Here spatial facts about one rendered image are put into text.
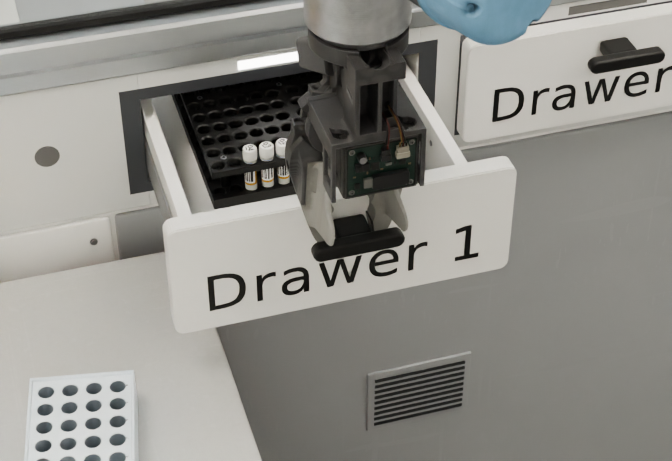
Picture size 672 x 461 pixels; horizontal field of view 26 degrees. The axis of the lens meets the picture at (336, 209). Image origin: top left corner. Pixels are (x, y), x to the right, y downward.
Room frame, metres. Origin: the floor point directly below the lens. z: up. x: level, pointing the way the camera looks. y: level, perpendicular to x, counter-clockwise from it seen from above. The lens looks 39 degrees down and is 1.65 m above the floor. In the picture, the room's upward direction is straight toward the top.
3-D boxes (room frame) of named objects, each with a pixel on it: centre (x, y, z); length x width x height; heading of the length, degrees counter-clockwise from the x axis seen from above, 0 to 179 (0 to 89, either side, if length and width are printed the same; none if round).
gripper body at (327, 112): (0.86, -0.02, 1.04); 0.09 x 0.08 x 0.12; 17
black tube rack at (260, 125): (1.09, 0.05, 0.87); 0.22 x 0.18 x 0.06; 17
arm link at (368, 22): (0.87, -0.02, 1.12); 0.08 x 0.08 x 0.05
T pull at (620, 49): (1.14, -0.26, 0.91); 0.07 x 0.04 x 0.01; 107
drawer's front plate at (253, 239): (0.90, -0.01, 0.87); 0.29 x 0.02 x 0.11; 107
